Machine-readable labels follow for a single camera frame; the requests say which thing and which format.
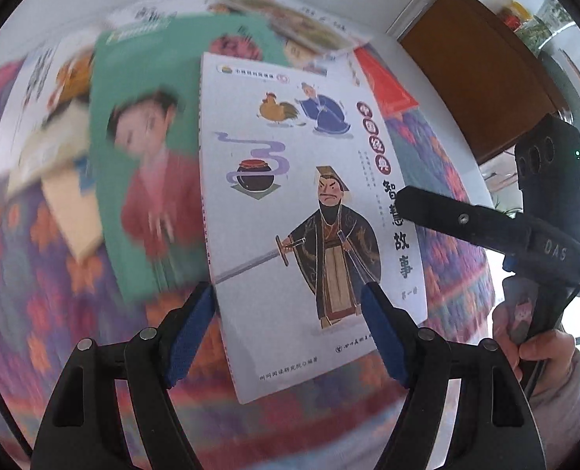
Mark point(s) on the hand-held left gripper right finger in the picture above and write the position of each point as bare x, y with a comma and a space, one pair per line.
383, 333

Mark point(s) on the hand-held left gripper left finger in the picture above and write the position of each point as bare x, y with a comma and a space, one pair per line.
192, 333

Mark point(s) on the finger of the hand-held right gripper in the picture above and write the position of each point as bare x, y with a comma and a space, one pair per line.
456, 218

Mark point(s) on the red book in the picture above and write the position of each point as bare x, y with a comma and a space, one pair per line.
383, 83

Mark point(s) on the white book with emperor drawing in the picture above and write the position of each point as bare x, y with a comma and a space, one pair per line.
270, 156

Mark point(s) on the person's right hand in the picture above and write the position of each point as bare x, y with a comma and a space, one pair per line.
549, 355

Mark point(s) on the brown wooden cabinet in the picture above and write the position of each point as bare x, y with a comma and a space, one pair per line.
476, 83

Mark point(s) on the green book with red-robed figure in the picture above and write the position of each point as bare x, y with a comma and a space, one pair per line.
138, 196

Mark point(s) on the tan book with blue ship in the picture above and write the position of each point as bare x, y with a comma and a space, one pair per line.
74, 215

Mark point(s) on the floral knitted blanket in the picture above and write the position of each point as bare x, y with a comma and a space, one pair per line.
20, 274

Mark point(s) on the yellow and red ornament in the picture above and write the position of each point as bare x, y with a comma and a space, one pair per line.
512, 12

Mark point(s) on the white book with yellow picture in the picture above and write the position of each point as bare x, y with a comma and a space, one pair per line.
319, 24

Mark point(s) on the white book with orange figure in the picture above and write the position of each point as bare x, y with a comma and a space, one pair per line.
40, 107

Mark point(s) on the white covered book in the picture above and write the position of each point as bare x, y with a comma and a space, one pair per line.
162, 12

